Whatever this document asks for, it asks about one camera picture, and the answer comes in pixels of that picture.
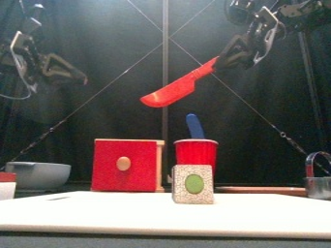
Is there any red plastic toy knife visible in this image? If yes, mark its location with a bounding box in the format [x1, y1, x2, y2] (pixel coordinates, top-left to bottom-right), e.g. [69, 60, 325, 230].
[140, 55, 220, 109]

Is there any pink rectangular plate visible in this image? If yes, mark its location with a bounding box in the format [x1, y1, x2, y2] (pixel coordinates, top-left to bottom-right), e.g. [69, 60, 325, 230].
[213, 186, 308, 198]

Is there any toy sushi roll green centre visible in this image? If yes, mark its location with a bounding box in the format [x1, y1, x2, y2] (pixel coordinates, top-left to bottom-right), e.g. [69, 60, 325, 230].
[170, 164, 216, 205]

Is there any white cutting board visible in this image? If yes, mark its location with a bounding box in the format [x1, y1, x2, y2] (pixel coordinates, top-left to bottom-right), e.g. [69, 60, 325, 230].
[0, 190, 331, 240]

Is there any blue plastic toy utensil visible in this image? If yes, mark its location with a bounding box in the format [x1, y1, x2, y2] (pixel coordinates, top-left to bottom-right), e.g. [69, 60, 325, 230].
[185, 112, 206, 140]

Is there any red plastic cup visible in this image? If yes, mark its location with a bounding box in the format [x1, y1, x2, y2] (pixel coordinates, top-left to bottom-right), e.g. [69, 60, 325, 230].
[173, 139, 220, 178]

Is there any wooden box with red front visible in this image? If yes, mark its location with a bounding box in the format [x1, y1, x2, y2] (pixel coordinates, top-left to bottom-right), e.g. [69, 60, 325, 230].
[89, 138, 166, 194]

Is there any grey bowl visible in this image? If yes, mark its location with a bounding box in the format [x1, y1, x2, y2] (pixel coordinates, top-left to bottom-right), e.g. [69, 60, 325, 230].
[3, 161, 72, 191]

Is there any red and white container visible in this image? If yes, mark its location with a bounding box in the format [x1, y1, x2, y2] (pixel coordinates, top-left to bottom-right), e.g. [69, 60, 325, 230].
[0, 171, 18, 202]

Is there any metal measuring cup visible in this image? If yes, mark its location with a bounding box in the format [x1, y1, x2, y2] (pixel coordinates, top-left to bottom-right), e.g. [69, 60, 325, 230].
[302, 150, 331, 201]

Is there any diagonal brace wire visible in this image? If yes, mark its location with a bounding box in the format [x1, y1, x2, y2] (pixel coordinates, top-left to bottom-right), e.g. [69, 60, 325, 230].
[0, 0, 217, 171]
[125, 0, 331, 177]

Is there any dark slanted frame pole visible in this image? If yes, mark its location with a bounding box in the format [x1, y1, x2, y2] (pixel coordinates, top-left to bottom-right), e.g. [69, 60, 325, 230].
[296, 31, 326, 153]

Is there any grey vertical frame pole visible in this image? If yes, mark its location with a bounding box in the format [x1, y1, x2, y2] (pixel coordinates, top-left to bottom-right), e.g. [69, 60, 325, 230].
[161, 0, 170, 192]

